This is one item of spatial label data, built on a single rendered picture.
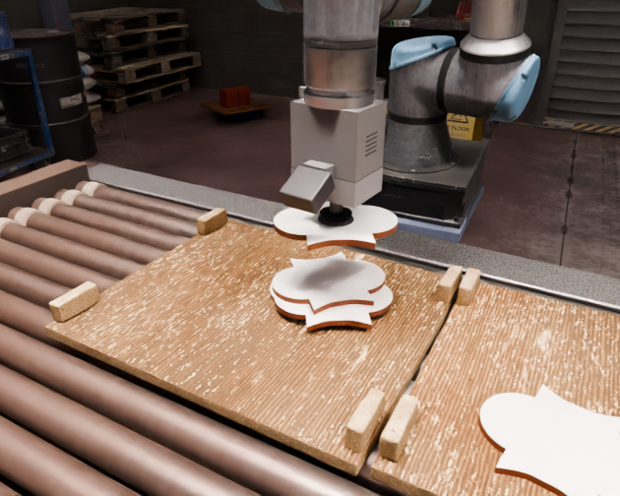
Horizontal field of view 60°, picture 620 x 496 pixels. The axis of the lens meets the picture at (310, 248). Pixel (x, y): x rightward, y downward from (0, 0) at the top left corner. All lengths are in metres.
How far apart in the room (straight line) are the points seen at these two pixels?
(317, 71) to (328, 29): 0.04
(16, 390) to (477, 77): 0.81
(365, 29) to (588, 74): 4.78
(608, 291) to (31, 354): 0.75
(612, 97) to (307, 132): 4.82
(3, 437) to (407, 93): 0.82
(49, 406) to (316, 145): 0.39
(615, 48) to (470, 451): 4.88
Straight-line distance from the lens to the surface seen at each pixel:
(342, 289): 0.66
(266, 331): 0.64
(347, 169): 0.57
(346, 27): 0.54
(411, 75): 1.04
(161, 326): 0.67
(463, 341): 0.64
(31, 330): 0.77
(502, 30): 0.97
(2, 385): 0.68
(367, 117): 0.56
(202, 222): 0.85
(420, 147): 1.07
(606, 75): 5.29
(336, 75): 0.55
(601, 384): 0.64
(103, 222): 1.00
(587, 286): 0.85
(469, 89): 1.00
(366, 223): 0.63
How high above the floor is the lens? 1.32
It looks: 28 degrees down
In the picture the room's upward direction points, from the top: straight up
